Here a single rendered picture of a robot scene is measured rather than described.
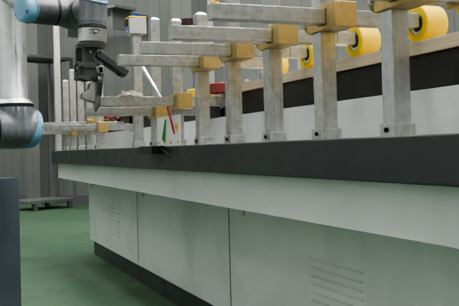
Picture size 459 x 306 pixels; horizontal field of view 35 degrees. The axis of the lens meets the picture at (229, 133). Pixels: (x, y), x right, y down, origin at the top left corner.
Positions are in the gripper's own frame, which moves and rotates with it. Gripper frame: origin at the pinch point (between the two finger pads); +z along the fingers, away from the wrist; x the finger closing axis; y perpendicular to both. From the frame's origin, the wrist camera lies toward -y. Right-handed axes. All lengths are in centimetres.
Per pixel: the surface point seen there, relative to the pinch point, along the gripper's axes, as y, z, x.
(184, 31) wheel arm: -4, -12, 76
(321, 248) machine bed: -49, 39, 56
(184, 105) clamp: -26.9, -1.4, 4.8
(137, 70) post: -26, -19, -53
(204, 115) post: -27.6, 2.8, 22.6
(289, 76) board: -46, -8, 42
